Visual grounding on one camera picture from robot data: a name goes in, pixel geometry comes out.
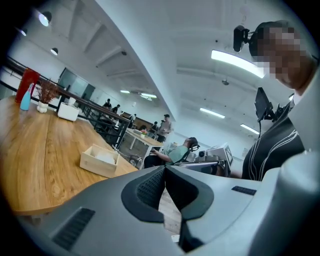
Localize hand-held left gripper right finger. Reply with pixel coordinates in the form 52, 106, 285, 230
164, 164, 263, 256

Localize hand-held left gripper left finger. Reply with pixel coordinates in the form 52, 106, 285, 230
17, 165, 182, 256

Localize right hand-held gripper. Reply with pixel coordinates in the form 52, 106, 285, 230
175, 141, 235, 178

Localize small wooden box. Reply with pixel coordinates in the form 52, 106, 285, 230
79, 143, 121, 179

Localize white cloth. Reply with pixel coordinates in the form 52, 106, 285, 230
95, 151, 118, 165

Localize white plastic box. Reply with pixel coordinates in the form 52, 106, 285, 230
57, 101, 81, 123

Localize black office chair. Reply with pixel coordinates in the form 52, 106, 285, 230
173, 142, 201, 166

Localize wooden table with white legs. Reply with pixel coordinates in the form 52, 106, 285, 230
125, 127, 165, 171
0, 94, 141, 217

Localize black mesh wastebasket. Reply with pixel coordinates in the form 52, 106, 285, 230
127, 154, 141, 168

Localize person's black printed shirt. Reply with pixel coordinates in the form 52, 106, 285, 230
241, 99, 307, 182

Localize curved black metal railing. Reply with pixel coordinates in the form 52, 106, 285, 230
0, 56, 132, 152

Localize black chest-mounted device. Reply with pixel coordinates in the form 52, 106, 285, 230
253, 86, 288, 124

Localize person's face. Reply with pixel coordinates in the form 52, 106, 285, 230
256, 24, 316, 96

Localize dried flowers in white pot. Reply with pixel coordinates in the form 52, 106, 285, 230
34, 78, 61, 114

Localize blue spray bottle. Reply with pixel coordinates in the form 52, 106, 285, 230
19, 82, 35, 112

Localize red book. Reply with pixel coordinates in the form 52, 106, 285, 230
14, 67, 41, 104

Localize black head-mounted camera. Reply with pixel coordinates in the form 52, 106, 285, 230
232, 24, 251, 53

